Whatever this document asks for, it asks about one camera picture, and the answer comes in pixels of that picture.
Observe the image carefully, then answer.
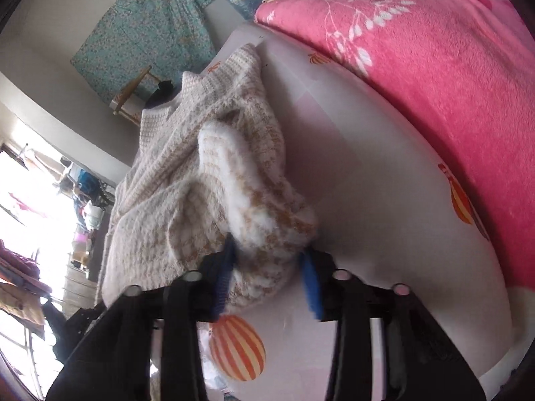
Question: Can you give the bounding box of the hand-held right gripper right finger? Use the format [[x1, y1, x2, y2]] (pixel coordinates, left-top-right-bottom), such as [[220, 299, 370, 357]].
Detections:
[[298, 251, 488, 401]]

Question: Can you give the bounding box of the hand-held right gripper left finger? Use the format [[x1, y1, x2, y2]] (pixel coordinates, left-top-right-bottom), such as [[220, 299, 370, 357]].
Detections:
[[45, 234, 237, 401]]

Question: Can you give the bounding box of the beige white houndstooth coat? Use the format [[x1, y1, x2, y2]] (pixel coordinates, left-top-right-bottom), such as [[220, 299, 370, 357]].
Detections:
[[100, 44, 318, 312]]

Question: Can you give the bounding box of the wooden chair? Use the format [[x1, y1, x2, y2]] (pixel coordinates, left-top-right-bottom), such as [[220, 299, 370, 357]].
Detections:
[[109, 67, 164, 128]]

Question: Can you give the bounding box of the pink floral blanket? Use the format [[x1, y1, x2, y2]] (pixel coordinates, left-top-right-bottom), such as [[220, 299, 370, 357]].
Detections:
[[255, 0, 535, 291]]

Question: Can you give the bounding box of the teal floral hanging cloth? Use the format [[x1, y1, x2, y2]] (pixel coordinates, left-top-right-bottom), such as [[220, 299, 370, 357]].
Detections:
[[70, 0, 218, 105]]

